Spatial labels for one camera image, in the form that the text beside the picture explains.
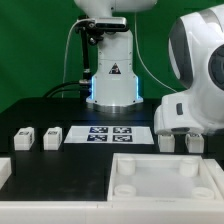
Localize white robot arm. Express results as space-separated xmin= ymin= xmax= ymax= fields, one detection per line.
xmin=74 ymin=0 xmax=224 ymax=135

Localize white right obstacle wall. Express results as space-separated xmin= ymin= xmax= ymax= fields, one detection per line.
xmin=204 ymin=159 xmax=224 ymax=198

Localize white square table top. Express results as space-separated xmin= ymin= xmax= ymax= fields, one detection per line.
xmin=107 ymin=153 xmax=224 ymax=201

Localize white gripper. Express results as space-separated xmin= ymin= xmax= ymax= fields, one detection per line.
xmin=154 ymin=88 xmax=224 ymax=135

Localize black cables at base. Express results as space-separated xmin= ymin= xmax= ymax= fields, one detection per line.
xmin=42 ymin=79 xmax=93 ymax=99

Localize white front rail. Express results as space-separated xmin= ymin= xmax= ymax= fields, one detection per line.
xmin=0 ymin=200 xmax=224 ymax=224

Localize white left obstacle block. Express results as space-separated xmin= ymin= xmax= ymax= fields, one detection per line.
xmin=0 ymin=158 xmax=12 ymax=189

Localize black camera on mount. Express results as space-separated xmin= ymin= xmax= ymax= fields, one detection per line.
xmin=87 ymin=17 xmax=128 ymax=32

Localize white sheet with tags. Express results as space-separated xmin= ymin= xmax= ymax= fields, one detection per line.
xmin=64 ymin=126 xmax=154 ymax=144

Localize white cable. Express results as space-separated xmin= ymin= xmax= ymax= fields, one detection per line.
xmin=61 ymin=18 xmax=93 ymax=98

